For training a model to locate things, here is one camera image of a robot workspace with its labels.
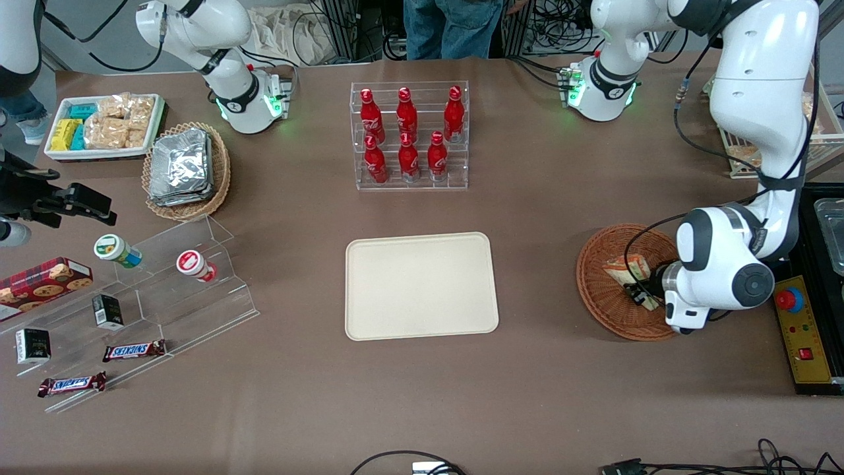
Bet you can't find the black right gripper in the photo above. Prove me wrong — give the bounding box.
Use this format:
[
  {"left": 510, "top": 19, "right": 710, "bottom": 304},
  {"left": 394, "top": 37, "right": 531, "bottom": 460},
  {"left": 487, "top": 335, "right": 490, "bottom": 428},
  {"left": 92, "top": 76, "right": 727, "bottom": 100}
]
[{"left": 0, "top": 150, "right": 117, "bottom": 228}]

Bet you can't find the triangular sandwich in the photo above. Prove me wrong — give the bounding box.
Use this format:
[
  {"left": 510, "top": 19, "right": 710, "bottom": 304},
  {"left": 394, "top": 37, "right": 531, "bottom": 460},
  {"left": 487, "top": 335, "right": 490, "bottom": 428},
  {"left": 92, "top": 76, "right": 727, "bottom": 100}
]
[{"left": 602, "top": 253, "right": 660, "bottom": 311}]

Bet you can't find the green lid yogurt cup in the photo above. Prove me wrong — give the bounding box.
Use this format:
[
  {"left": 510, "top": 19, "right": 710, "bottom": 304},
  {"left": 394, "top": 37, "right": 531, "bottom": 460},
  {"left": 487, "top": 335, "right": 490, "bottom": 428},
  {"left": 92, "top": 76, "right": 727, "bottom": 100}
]
[{"left": 94, "top": 234, "right": 143, "bottom": 269}]

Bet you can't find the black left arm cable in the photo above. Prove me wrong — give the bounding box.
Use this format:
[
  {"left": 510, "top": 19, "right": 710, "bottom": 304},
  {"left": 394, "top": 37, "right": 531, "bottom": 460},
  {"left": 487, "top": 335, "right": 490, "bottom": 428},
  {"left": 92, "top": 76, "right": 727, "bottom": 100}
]
[{"left": 633, "top": 40, "right": 820, "bottom": 311}]

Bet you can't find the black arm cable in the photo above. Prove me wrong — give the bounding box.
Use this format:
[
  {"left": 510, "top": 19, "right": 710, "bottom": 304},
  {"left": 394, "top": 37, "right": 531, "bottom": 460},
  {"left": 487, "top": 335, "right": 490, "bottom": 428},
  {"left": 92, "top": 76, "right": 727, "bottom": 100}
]
[
  {"left": 633, "top": 40, "right": 820, "bottom": 311},
  {"left": 41, "top": 0, "right": 166, "bottom": 74}
]

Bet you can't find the white rectangular snack tray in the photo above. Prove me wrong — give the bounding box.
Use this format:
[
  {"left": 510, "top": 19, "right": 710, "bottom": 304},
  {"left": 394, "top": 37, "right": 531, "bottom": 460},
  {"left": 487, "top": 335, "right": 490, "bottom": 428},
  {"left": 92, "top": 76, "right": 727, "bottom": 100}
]
[{"left": 44, "top": 93, "right": 166, "bottom": 163}]

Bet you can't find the aluminium frame post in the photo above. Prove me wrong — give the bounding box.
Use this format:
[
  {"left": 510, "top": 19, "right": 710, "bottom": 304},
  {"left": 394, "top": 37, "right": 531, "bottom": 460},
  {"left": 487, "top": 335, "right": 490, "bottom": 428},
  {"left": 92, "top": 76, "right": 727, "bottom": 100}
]
[{"left": 320, "top": 0, "right": 361, "bottom": 64}]

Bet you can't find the white wire basket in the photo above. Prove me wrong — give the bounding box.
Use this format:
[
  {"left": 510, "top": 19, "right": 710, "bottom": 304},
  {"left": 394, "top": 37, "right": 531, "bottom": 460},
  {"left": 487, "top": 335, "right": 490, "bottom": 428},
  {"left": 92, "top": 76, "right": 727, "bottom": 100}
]
[{"left": 702, "top": 73, "right": 844, "bottom": 180}]

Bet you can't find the silver foil pouch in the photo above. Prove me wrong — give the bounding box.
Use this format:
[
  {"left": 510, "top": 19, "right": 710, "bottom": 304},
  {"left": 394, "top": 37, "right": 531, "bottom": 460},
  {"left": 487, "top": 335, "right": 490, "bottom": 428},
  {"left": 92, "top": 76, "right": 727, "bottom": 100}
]
[
  {"left": 148, "top": 185, "right": 216, "bottom": 208},
  {"left": 150, "top": 128, "right": 213, "bottom": 193}
]

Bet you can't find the yellow snack packet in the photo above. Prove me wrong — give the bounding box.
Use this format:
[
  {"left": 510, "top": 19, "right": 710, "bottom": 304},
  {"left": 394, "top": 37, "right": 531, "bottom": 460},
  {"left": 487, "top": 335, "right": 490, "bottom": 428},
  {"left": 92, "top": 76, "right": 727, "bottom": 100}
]
[{"left": 50, "top": 119, "right": 84, "bottom": 152}]

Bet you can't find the red Coca-Cola bottle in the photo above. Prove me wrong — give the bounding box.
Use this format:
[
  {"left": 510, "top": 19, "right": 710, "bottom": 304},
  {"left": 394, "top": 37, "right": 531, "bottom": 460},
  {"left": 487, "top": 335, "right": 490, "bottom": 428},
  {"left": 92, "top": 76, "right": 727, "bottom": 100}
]
[
  {"left": 398, "top": 131, "right": 421, "bottom": 183},
  {"left": 364, "top": 135, "right": 389, "bottom": 185},
  {"left": 427, "top": 130, "right": 450, "bottom": 181},
  {"left": 396, "top": 86, "right": 419, "bottom": 141},
  {"left": 360, "top": 88, "right": 386, "bottom": 144},
  {"left": 443, "top": 85, "right": 466, "bottom": 143}
]

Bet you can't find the person in blue jeans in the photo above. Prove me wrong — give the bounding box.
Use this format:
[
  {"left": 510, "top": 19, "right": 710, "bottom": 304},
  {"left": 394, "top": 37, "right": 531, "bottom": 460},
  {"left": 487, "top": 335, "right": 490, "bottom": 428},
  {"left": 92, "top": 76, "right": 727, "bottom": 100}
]
[{"left": 404, "top": 0, "right": 506, "bottom": 61}]

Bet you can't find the red tartan cookie box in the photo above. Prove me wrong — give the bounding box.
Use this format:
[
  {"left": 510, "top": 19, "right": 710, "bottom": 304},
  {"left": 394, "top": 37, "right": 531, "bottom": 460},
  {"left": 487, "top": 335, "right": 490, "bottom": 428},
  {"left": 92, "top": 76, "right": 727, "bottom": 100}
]
[{"left": 0, "top": 257, "right": 94, "bottom": 322}]

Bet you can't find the clear acrylic bottle rack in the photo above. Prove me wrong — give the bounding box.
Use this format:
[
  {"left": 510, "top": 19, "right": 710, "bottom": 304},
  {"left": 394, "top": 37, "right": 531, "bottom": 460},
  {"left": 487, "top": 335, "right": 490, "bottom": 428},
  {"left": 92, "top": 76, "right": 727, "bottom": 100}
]
[{"left": 350, "top": 80, "right": 470, "bottom": 192}]

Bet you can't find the clear acrylic step display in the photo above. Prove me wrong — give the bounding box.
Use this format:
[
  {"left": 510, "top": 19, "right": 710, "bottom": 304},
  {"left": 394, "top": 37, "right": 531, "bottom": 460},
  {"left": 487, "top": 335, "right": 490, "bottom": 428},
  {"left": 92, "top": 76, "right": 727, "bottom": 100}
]
[{"left": 13, "top": 214, "right": 260, "bottom": 414}]

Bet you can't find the beige cloth bag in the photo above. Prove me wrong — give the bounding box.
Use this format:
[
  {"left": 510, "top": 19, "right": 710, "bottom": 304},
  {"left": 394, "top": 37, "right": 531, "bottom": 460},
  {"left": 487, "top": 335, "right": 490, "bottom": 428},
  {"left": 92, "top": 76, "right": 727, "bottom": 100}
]
[{"left": 247, "top": 5, "right": 334, "bottom": 67}]

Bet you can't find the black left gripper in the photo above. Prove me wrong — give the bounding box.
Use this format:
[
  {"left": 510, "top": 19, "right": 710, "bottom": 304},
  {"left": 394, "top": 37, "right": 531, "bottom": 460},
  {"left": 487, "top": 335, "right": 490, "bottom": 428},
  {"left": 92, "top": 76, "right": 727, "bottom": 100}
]
[{"left": 623, "top": 262, "right": 669, "bottom": 312}]

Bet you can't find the black control box yellow panel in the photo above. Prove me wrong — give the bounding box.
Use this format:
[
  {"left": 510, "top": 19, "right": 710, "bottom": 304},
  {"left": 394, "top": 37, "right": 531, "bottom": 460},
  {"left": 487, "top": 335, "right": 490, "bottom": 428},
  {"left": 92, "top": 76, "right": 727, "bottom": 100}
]
[{"left": 768, "top": 183, "right": 844, "bottom": 396}]

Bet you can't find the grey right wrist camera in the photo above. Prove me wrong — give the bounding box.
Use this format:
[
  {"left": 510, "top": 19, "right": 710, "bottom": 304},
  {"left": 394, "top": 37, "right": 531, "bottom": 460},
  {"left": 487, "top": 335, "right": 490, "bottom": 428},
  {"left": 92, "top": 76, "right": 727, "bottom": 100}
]
[{"left": 0, "top": 221, "right": 32, "bottom": 248}]

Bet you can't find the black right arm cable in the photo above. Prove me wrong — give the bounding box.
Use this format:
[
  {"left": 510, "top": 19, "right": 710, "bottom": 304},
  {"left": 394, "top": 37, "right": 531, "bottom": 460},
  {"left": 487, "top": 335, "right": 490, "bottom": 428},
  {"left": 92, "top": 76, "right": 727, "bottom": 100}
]
[{"left": 41, "top": 0, "right": 166, "bottom": 74}]

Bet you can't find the small black carton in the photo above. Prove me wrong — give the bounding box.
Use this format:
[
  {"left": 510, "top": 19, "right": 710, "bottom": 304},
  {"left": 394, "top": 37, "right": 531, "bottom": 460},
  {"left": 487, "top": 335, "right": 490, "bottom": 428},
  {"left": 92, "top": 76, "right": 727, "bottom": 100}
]
[
  {"left": 92, "top": 294, "right": 125, "bottom": 331},
  {"left": 15, "top": 328, "right": 51, "bottom": 365}
]

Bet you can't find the person with white sneaker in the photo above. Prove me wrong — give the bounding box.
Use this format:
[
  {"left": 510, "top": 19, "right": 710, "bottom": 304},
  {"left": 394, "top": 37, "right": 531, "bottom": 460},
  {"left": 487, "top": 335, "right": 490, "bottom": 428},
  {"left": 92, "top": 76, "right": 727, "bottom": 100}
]
[{"left": 0, "top": 89, "right": 52, "bottom": 146}]

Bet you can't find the oval tan wicker basket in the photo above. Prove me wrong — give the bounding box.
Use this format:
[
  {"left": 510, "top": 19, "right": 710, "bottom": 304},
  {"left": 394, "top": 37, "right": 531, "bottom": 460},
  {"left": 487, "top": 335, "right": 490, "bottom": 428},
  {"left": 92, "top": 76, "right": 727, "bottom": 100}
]
[{"left": 142, "top": 121, "right": 231, "bottom": 222}]

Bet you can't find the red lid yogurt cup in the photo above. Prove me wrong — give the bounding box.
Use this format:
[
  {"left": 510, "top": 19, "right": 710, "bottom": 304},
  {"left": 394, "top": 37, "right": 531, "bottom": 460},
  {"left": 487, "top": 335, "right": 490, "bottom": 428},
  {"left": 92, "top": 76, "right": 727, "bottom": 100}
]
[{"left": 176, "top": 249, "right": 218, "bottom": 283}]

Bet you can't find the tangled black cable bundle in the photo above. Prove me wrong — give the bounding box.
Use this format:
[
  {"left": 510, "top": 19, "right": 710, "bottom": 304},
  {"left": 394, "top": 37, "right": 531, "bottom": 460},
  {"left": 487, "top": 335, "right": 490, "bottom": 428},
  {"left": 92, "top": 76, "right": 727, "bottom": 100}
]
[{"left": 511, "top": 0, "right": 597, "bottom": 70}]

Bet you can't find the black connector with cables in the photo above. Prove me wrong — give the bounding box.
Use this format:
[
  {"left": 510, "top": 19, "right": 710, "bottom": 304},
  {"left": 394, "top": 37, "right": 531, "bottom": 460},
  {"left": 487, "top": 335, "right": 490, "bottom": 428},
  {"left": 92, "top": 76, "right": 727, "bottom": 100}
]
[{"left": 599, "top": 438, "right": 844, "bottom": 475}]

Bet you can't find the round brown wicker basket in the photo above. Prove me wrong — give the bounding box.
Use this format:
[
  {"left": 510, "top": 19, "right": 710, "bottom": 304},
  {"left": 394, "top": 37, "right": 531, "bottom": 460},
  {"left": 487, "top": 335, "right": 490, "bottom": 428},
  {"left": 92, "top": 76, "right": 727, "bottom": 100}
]
[{"left": 576, "top": 224, "right": 686, "bottom": 342}]

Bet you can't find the Snickers chocolate bar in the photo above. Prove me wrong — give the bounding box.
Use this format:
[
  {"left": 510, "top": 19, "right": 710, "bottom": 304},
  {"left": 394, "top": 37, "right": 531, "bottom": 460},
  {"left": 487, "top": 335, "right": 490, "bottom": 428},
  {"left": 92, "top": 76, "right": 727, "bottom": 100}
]
[
  {"left": 102, "top": 339, "right": 167, "bottom": 363},
  {"left": 38, "top": 371, "right": 107, "bottom": 398}
]

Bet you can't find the grey translucent container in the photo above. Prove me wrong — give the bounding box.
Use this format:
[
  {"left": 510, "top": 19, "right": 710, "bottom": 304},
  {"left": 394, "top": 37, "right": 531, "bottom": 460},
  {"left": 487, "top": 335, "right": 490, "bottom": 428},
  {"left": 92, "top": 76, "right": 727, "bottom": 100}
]
[{"left": 814, "top": 197, "right": 844, "bottom": 278}]

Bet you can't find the beige plastic tray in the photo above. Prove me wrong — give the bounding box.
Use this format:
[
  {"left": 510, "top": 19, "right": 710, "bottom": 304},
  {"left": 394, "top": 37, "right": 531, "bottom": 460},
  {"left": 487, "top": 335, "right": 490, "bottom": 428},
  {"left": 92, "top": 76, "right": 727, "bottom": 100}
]
[{"left": 345, "top": 232, "right": 500, "bottom": 342}]

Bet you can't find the black looped cable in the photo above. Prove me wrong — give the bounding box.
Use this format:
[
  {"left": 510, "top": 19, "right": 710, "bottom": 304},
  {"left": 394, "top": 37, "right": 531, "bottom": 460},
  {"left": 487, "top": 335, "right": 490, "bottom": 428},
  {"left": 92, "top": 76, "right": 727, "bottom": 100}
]
[{"left": 349, "top": 450, "right": 466, "bottom": 475}]

